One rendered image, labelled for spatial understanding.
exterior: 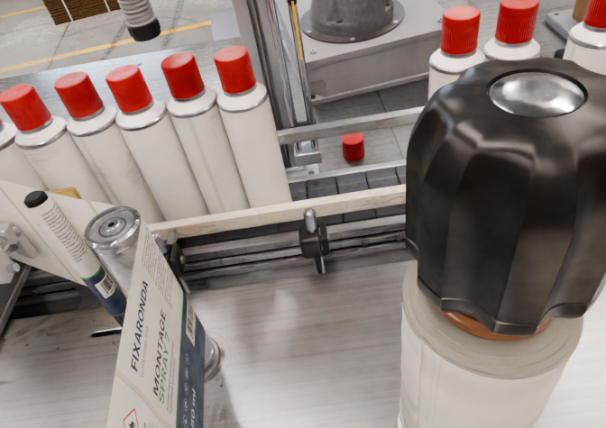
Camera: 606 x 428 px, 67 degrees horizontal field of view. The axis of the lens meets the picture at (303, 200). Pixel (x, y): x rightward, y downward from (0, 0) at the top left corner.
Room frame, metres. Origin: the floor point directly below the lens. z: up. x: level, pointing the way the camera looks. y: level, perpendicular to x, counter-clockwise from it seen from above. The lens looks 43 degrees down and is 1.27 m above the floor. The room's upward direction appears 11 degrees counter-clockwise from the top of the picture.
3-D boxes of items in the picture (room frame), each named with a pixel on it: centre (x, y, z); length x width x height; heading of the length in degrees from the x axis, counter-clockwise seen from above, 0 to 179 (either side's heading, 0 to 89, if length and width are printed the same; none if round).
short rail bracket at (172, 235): (0.35, 0.15, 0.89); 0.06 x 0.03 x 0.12; 176
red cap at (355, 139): (0.54, -0.09, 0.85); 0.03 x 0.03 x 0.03
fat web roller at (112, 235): (0.23, 0.13, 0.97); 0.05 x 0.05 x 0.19
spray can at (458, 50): (0.40, -0.17, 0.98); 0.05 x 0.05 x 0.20
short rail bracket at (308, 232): (0.32, 0.00, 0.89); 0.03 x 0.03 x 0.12; 86
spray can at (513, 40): (0.39, -0.23, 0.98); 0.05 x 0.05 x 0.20
